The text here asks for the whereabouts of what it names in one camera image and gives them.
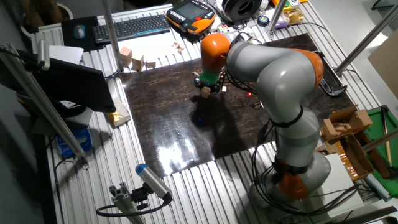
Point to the round black yellow gadget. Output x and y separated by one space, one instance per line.
263 20

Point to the black flat monitor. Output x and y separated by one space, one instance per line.
74 87

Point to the short aluminium extrusion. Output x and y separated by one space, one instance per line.
122 202

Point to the small box gold foil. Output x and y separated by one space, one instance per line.
119 113

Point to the black plastic frame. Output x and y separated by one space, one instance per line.
339 92

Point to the white button box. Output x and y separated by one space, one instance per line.
290 3

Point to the small wooden planks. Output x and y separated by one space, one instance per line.
340 127

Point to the grey computer mouse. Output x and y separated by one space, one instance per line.
79 31

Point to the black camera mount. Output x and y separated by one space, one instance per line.
140 196

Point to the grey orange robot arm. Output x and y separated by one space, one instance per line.
280 77

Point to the white puzzle cube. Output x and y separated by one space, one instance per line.
226 29

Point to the silver camera blue cap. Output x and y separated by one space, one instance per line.
154 182

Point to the green wrist adapter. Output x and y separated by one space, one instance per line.
209 77

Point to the orange black teach pendant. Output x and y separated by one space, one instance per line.
189 12

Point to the thin wooden stick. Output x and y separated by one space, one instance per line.
386 137

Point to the white flat board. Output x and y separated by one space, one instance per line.
342 186

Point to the dark marble pattern mat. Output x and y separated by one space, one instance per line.
174 130

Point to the blue tissue pack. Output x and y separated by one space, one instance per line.
74 141

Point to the small purple object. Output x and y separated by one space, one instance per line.
281 25

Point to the green felt mat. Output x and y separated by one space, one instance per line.
376 130

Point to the small board red light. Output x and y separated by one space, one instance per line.
248 94

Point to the black mouse pad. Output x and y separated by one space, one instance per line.
68 43

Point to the black computer keyboard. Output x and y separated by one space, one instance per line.
133 26

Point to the black filament spool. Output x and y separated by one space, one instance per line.
231 11

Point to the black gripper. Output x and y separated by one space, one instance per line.
219 87

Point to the small wooden pieces pile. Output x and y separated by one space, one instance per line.
178 46

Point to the tan cardboard sheet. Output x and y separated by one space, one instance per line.
385 62

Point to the large wooden block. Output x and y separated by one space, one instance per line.
150 64
138 62
126 56

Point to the grey rolled tube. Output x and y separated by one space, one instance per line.
377 186

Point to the aluminium frame post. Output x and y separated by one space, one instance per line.
381 139
370 35
62 129
111 37
276 15

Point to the white paper sheet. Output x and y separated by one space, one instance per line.
66 53

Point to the gold foil bag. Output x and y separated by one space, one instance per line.
293 16

